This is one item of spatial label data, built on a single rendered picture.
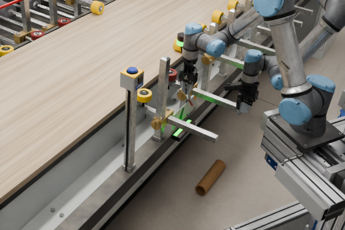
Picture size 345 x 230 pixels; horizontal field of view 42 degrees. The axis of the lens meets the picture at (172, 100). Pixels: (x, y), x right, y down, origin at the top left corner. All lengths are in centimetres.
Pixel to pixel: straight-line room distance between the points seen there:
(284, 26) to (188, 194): 162
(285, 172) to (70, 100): 103
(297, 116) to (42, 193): 109
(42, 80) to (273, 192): 168
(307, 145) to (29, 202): 114
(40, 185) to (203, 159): 155
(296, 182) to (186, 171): 143
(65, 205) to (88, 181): 17
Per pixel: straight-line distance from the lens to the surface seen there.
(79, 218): 190
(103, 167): 222
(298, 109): 169
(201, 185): 294
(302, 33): 494
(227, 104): 230
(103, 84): 228
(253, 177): 319
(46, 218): 203
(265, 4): 163
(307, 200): 180
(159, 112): 215
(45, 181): 198
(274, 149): 206
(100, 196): 198
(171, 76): 238
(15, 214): 193
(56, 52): 258
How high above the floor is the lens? 215
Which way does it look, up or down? 35 degrees down
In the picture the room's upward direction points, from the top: 6 degrees clockwise
